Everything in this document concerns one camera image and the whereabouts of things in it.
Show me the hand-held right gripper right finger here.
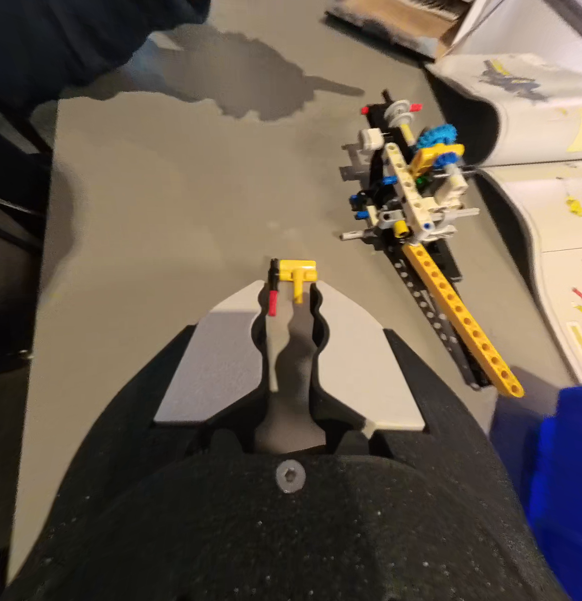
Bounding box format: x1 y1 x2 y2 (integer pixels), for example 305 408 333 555
311 280 427 436

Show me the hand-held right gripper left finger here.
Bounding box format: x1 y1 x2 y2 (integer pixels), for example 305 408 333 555
153 280 268 424

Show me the yellow lego connector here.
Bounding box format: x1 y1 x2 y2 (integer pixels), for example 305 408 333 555
278 259 317 283

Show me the blue plastic bin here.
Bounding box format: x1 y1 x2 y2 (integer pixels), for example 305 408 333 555
488 385 582 601

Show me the person's left forearm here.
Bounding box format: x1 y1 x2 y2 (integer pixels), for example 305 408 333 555
0 0 212 113

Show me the partly built lego vehicle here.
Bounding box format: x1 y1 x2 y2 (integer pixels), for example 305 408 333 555
339 89 526 399

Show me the lego instruction booklet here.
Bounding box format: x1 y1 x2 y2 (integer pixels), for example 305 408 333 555
427 52 582 386

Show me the brown cardboard box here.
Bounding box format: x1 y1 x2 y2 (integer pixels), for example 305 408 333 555
325 0 489 62

